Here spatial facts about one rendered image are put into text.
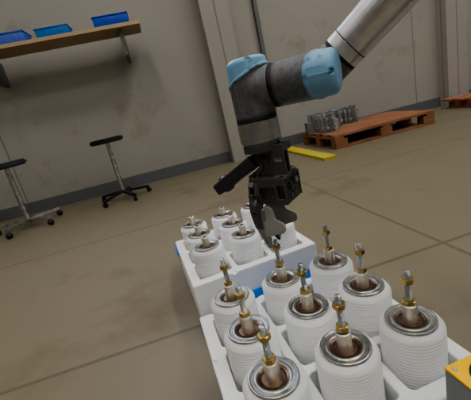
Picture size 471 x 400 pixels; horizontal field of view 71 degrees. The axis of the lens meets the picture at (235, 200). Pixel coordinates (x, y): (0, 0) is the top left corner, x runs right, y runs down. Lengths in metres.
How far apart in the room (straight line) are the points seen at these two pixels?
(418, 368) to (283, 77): 0.49
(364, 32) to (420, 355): 0.53
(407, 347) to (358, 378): 0.10
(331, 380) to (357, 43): 0.55
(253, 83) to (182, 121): 3.23
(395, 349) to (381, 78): 4.26
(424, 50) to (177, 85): 3.11
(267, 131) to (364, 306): 0.36
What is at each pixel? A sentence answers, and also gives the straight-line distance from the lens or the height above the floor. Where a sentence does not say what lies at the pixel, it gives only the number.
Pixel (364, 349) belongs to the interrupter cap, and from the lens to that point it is 0.56.
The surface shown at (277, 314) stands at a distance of 0.74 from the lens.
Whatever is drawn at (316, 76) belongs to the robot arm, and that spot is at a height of 0.64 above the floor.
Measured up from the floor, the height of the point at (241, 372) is 0.20.
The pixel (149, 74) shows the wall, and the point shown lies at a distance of 3.82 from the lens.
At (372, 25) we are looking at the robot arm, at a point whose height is 0.70.
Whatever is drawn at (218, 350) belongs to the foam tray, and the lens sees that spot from 0.71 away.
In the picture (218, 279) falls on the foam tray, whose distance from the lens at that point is 0.95.
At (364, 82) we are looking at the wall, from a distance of 4.56.
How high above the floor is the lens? 0.63
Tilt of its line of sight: 16 degrees down
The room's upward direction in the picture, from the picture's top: 13 degrees counter-clockwise
